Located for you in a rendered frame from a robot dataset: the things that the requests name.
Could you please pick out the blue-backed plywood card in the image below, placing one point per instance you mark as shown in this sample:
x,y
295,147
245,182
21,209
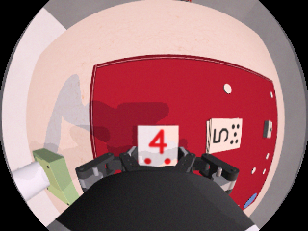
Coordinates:
x,y
158,144

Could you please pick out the white round chip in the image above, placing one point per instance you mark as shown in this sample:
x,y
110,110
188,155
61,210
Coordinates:
x,y
264,171
271,94
267,155
227,88
253,170

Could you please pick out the grey block with peg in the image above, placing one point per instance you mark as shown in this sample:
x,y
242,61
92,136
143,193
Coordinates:
x,y
267,129

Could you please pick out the red felt mat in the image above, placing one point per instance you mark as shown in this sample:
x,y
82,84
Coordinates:
x,y
192,96

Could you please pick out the pale beige stone table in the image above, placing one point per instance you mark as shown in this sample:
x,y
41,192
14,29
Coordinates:
x,y
128,38

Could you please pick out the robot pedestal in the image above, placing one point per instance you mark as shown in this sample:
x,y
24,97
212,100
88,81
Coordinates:
x,y
57,173

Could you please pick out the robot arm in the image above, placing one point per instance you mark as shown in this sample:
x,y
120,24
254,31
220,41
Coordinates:
x,y
30,179

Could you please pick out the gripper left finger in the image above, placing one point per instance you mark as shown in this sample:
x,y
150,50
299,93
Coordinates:
x,y
96,168

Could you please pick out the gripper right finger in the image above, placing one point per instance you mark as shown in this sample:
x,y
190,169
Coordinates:
x,y
218,168

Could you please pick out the white card pile five pips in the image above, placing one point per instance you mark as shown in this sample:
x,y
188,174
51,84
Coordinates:
x,y
224,134

